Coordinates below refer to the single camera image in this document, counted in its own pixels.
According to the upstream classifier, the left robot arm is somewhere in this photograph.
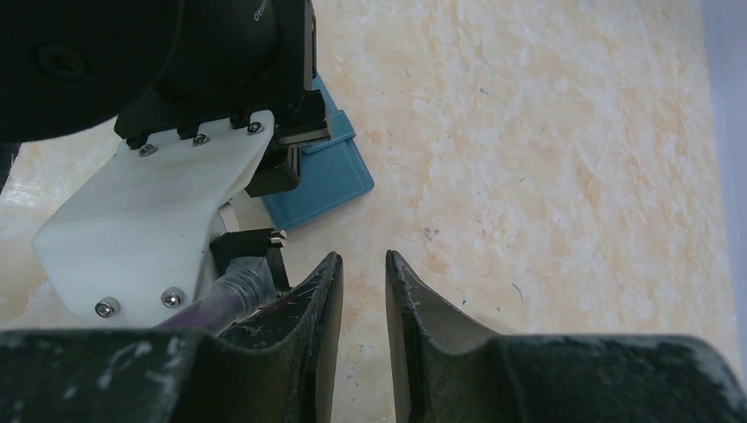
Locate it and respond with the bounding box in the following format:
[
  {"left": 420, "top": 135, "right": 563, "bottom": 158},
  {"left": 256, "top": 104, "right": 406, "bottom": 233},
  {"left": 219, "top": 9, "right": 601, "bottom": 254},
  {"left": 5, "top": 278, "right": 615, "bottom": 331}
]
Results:
[{"left": 1, "top": 1, "right": 331, "bottom": 197}]

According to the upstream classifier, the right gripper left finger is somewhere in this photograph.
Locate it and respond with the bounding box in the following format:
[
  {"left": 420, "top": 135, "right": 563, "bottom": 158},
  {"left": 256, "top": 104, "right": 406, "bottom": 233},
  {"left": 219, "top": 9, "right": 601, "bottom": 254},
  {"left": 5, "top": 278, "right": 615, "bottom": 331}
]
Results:
[{"left": 1, "top": 253, "right": 344, "bottom": 422}]

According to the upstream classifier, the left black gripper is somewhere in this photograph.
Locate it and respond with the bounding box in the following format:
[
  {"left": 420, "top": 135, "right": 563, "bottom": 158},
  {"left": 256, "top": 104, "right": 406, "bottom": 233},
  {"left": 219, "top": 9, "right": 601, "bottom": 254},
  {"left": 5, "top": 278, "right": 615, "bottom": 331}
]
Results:
[{"left": 245, "top": 89, "right": 331, "bottom": 197}]

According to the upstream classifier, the blue card holder wallet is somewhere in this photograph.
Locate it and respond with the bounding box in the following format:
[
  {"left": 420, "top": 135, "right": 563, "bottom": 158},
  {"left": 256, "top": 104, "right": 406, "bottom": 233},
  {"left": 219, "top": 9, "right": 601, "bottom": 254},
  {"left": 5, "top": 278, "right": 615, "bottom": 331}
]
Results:
[{"left": 262, "top": 76, "right": 374, "bottom": 230}]

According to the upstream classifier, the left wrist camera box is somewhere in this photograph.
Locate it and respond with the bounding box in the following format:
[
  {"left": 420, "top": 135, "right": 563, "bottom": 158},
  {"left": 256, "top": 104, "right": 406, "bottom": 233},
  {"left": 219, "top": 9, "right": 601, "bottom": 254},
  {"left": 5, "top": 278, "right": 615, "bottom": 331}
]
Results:
[{"left": 32, "top": 110, "right": 275, "bottom": 328}]

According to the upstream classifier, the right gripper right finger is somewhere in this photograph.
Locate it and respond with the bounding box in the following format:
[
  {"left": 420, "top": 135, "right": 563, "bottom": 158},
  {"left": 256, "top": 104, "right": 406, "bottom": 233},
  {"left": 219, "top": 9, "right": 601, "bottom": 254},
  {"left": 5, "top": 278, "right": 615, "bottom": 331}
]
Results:
[{"left": 385, "top": 250, "right": 746, "bottom": 422}]

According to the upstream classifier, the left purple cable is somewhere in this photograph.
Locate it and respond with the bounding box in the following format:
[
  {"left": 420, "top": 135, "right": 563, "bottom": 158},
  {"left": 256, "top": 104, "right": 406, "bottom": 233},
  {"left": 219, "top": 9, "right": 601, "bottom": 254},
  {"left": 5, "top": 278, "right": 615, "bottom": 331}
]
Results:
[{"left": 154, "top": 256, "right": 278, "bottom": 337}]

